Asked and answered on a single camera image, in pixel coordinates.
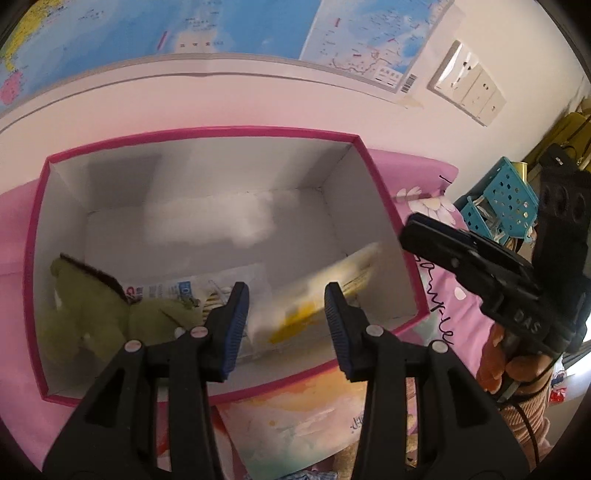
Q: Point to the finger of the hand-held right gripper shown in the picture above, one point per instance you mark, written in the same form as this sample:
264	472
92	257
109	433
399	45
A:
438	247
485	249

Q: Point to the green plush toy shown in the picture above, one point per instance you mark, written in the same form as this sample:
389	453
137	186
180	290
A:
83	304

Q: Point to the person's right hand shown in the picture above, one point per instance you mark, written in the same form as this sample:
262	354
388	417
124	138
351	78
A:
491	369

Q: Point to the small blue perforated basket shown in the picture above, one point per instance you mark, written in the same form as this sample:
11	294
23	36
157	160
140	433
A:
471	214

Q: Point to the large wall map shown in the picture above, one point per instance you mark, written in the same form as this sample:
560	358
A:
115	27

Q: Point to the large blue perforated basket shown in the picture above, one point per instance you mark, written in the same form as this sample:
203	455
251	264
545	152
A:
508	194

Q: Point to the pastel tissue pack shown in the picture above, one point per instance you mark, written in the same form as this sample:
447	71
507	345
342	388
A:
286	415

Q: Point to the white wall switch panel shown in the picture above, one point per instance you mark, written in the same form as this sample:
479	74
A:
466	83

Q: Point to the person's right forearm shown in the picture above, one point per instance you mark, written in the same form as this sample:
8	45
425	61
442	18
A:
521	420

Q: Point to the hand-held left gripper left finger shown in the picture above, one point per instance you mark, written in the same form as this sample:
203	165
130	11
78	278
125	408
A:
235	323

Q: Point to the pink printed bed sheet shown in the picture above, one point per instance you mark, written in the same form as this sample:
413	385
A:
443	323

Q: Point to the blue checked cloth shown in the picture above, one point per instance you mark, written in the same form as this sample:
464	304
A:
304	475

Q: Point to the pink cardboard box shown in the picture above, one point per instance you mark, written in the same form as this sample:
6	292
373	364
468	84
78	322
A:
207	175

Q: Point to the yellow bag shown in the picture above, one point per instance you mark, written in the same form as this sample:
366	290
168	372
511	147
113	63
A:
572	134

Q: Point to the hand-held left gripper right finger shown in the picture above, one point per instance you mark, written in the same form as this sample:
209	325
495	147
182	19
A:
334	323

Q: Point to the white headboard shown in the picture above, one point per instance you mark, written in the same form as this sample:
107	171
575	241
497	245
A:
184	92

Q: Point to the yellow and white packet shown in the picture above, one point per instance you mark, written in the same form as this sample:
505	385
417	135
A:
314	286

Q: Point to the clear cotton swab packet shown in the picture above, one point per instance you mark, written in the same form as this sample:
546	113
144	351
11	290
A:
184	290

